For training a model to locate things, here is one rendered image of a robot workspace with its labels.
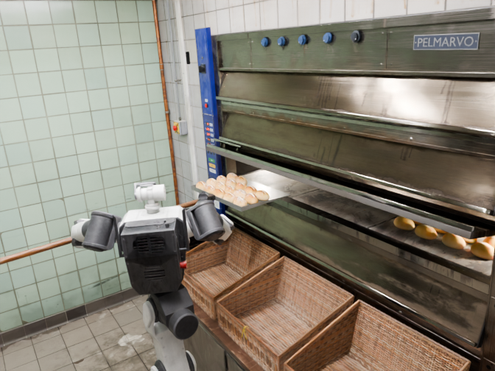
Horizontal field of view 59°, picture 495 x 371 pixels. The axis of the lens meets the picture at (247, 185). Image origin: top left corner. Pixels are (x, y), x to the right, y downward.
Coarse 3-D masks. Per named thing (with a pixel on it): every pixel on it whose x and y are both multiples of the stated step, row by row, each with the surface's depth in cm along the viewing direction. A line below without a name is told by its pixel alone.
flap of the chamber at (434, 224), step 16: (240, 160) 251; (272, 160) 252; (288, 176) 215; (320, 176) 217; (336, 192) 189; (368, 192) 188; (384, 208) 168; (432, 208) 170; (432, 224) 151; (480, 224) 153
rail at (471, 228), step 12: (240, 156) 250; (276, 168) 223; (288, 168) 217; (312, 180) 201; (324, 180) 195; (360, 192) 177; (396, 204) 163; (432, 216) 151; (444, 216) 149; (468, 228) 141
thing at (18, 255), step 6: (180, 204) 245; (186, 204) 246; (192, 204) 248; (60, 240) 210; (66, 240) 210; (42, 246) 205; (48, 246) 206; (54, 246) 207; (60, 246) 210; (18, 252) 200; (24, 252) 200; (30, 252) 201; (36, 252) 203; (0, 258) 195; (6, 258) 196; (12, 258) 197; (18, 258) 199; (0, 264) 195
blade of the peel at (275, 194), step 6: (192, 186) 277; (258, 186) 275; (264, 186) 274; (198, 192) 273; (270, 192) 263; (276, 192) 262; (282, 192) 261; (216, 198) 256; (270, 198) 253; (276, 198) 250; (228, 204) 246; (234, 204) 241; (252, 204) 241; (258, 204) 243; (240, 210) 238
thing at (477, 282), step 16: (288, 208) 247; (304, 208) 235; (336, 224) 215; (352, 224) 212; (368, 240) 199; (384, 240) 193; (400, 256) 186; (416, 256) 178; (432, 256) 176; (448, 272) 167; (464, 272) 163; (480, 288) 157
